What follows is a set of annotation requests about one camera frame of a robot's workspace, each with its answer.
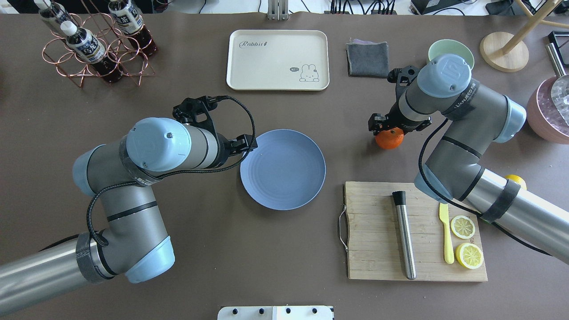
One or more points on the metal ice scoop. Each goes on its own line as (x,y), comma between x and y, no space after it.
(560,88)

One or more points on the lemon half slice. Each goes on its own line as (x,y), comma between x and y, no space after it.
(462,227)
(469,256)

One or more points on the copper wire bottle rack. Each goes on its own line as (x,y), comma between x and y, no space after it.
(132,62)

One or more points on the mint green bowl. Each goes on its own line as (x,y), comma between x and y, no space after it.
(443,46)

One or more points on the white mounting plate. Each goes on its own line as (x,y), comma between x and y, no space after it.
(286,312)

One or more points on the grey folded cloth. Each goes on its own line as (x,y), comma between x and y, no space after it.
(368,59)

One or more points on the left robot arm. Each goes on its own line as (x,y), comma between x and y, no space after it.
(126,233)

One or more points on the blue plate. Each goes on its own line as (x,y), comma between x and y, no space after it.
(286,171)

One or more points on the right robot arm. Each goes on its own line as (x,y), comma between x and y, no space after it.
(479,116)

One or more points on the yellow plastic knife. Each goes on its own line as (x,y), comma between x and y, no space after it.
(447,241)

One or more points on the wooden cutting board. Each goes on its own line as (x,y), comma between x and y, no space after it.
(373,242)

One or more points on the dark drink bottle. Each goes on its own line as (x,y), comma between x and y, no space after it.
(90,50)
(128,19)
(53,14)

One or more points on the orange fruit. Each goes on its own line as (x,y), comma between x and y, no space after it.
(389,139)

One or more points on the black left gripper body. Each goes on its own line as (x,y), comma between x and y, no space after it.
(223,149)

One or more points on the steel muddler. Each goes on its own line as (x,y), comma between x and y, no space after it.
(399,198)

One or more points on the cream rabbit tray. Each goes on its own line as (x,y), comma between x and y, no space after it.
(278,60)

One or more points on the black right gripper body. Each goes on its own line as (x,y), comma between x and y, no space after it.
(396,116)

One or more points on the round wooden rack base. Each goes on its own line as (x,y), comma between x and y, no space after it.
(504,51)

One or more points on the black framed tray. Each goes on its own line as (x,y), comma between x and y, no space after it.
(560,40)

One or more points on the pink bowl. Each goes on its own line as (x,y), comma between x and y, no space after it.
(543,116)

